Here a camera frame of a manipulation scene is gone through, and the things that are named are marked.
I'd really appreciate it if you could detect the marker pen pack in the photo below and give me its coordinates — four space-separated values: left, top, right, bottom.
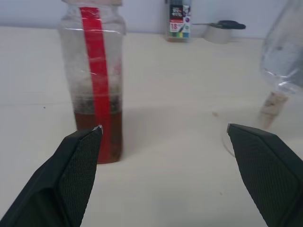
164 0 193 43

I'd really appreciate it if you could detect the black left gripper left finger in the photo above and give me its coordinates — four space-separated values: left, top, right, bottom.
0 125 104 227

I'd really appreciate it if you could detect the clear tape roll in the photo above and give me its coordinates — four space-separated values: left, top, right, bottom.
204 23 234 44

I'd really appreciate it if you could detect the clear plastic bottle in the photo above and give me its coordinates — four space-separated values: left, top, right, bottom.
220 0 303 159

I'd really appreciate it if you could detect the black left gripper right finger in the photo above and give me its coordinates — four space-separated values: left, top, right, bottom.
226 123 303 227

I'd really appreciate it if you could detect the clear bottle with red label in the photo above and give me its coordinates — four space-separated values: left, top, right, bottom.
57 0 126 165

